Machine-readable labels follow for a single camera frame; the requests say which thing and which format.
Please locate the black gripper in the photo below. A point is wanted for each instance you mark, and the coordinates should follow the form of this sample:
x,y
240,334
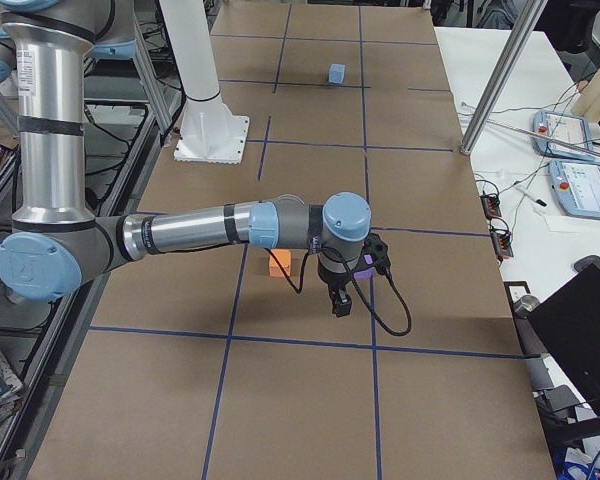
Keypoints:
x,y
332,280

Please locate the light blue foam block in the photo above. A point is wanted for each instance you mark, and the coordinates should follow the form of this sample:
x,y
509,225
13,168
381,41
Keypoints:
x,y
336,74

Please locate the purple foam block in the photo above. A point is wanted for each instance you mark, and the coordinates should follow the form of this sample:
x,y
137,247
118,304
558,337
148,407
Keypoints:
x,y
365,274

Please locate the orange foam block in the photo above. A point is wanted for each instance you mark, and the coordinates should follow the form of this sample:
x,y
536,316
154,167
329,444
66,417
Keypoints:
x,y
280,263

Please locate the lower orange connector box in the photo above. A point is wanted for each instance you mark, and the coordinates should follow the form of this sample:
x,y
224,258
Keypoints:
x,y
501,240

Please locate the orange connector box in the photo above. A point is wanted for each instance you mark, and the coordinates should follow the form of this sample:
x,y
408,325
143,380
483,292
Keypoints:
x,y
491,205
501,240

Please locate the upper orange connector box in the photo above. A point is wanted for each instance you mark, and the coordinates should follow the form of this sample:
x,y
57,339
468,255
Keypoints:
x,y
491,205

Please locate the steel cup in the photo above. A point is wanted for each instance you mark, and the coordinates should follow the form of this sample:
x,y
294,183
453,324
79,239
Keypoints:
x,y
525,305

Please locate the black monitor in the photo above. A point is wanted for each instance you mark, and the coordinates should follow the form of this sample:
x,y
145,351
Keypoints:
x,y
568,325

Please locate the lower teach pendant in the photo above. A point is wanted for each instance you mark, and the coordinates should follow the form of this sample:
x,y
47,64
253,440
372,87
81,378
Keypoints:
x,y
576,185

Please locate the teach pendant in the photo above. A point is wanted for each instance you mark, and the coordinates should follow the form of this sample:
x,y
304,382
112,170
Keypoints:
x,y
566,128
576,185

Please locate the upper teach pendant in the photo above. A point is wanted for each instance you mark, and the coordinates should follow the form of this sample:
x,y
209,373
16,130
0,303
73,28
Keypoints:
x,y
566,128

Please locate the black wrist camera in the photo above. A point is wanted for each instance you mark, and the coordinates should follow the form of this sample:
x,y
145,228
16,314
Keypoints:
x,y
376,254

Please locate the aluminium frame post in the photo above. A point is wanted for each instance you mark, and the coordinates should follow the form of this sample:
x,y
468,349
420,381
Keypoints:
x,y
507,60

